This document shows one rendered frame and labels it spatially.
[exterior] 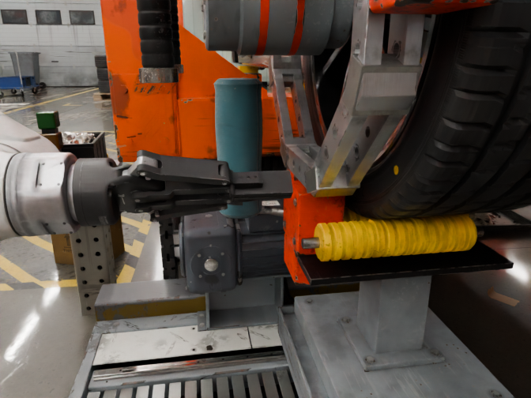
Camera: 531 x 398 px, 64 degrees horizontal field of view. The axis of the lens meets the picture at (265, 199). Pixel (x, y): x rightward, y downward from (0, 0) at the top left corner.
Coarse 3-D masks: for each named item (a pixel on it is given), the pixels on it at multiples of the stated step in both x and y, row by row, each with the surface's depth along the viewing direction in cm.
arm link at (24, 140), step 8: (0, 112) 57; (0, 120) 55; (8, 120) 57; (0, 128) 54; (8, 128) 55; (16, 128) 56; (24, 128) 59; (0, 136) 53; (8, 136) 54; (16, 136) 55; (24, 136) 56; (32, 136) 58; (40, 136) 63; (8, 144) 53; (16, 144) 54; (24, 144) 55; (32, 144) 57; (40, 144) 59; (48, 144) 61; (32, 152) 55; (40, 152) 56
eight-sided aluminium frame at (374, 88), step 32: (352, 32) 44; (416, 32) 42; (288, 64) 90; (352, 64) 44; (384, 64) 42; (416, 64) 43; (352, 96) 45; (384, 96) 43; (288, 128) 83; (352, 128) 48; (384, 128) 49; (288, 160) 79; (320, 160) 58; (352, 160) 58; (320, 192) 61; (352, 192) 63
